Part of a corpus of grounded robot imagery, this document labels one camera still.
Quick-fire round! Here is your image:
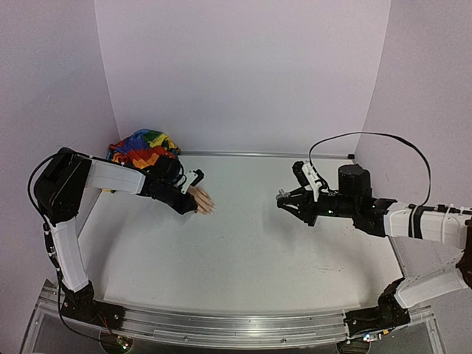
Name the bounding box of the glitter nail polish bottle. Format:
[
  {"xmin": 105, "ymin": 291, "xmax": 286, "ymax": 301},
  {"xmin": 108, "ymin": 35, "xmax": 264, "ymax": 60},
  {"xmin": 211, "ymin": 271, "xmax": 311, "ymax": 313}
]
[{"xmin": 276, "ymin": 189, "xmax": 291, "ymax": 200}]

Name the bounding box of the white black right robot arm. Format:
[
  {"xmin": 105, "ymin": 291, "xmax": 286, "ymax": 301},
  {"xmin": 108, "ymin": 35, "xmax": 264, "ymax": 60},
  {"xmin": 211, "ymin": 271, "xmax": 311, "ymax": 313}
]
[{"xmin": 276, "ymin": 162, "xmax": 471, "ymax": 309}]

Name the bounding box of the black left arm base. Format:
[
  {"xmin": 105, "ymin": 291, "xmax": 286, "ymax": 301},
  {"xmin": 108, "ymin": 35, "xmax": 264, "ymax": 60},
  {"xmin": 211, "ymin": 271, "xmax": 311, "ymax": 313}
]
[{"xmin": 60, "ymin": 281, "xmax": 125, "ymax": 330}]

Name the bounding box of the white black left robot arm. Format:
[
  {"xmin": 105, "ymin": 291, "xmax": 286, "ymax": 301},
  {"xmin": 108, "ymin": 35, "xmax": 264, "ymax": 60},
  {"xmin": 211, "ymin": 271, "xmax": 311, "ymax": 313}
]
[{"xmin": 28, "ymin": 147, "xmax": 204, "ymax": 293}]

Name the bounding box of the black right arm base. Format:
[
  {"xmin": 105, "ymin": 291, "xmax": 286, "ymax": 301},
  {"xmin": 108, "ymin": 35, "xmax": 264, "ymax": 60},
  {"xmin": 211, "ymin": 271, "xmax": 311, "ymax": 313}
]
[{"xmin": 344, "ymin": 278, "xmax": 411, "ymax": 338}]

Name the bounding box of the mannequin hand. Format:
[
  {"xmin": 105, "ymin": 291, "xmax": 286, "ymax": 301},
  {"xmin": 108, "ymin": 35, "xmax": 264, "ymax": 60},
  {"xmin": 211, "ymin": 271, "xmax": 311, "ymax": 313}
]
[{"xmin": 187, "ymin": 186, "xmax": 215, "ymax": 215}]

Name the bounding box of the rainbow colored sleeve cloth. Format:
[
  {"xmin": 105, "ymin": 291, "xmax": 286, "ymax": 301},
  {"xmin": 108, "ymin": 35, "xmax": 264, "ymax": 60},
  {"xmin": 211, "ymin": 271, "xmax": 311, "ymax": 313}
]
[{"xmin": 106, "ymin": 129, "xmax": 183, "ymax": 189}]

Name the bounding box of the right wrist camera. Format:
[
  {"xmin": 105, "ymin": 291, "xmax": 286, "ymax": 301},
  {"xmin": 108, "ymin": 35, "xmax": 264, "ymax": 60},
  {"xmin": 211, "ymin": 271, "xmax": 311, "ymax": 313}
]
[{"xmin": 292, "ymin": 161, "xmax": 329, "ymax": 202}]

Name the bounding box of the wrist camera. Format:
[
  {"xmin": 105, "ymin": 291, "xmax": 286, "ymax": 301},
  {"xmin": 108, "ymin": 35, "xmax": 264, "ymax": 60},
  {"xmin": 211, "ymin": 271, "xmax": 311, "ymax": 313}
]
[
  {"xmin": 178, "ymin": 169, "xmax": 204, "ymax": 194},
  {"xmin": 292, "ymin": 161, "xmax": 329, "ymax": 202}
]

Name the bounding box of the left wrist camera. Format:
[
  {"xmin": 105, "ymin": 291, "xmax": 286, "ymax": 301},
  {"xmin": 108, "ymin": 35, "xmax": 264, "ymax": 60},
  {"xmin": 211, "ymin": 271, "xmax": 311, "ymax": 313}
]
[{"xmin": 178, "ymin": 169, "xmax": 204, "ymax": 194}]

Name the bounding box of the black right camera cable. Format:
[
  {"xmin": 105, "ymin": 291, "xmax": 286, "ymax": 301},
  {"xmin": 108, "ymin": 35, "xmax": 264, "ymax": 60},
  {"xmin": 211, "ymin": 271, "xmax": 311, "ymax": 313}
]
[{"xmin": 308, "ymin": 132, "xmax": 433, "ymax": 207}]

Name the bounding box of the aluminium front rail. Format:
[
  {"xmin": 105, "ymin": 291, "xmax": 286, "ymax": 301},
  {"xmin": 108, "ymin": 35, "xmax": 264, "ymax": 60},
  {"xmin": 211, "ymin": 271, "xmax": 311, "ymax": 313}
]
[{"xmin": 38, "ymin": 286, "xmax": 445, "ymax": 353}]

